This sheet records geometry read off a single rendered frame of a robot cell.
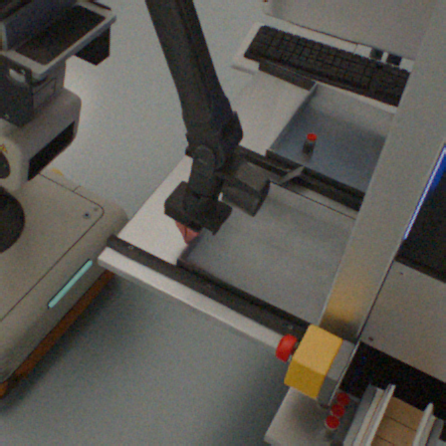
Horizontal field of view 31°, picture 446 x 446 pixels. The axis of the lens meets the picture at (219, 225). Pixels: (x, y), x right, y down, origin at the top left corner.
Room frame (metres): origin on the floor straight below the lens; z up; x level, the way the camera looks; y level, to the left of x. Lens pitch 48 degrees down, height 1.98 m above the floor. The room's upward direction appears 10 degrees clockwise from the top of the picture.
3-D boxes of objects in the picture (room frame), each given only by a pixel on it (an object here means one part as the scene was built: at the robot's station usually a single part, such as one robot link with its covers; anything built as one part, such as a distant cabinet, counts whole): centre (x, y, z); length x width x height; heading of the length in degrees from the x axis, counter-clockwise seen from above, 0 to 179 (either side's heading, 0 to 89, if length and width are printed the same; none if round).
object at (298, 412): (0.63, -0.21, 0.87); 0.14 x 0.13 x 0.02; 70
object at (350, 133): (1.25, -0.27, 0.90); 0.34 x 0.26 x 0.04; 70
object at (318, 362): (0.66, -0.18, 0.99); 0.08 x 0.07 x 0.07; 70
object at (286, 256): (0.94, -0.14, 0.90); 0.34 x 0.26 x 0.04; 71
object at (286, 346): (0.67, -0.14, 0.99); 0.04 x 0.04 x 0.04; 70
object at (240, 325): (1.12, -0.14, 0.87); 0.70 x 0.48 x 0.02; 160
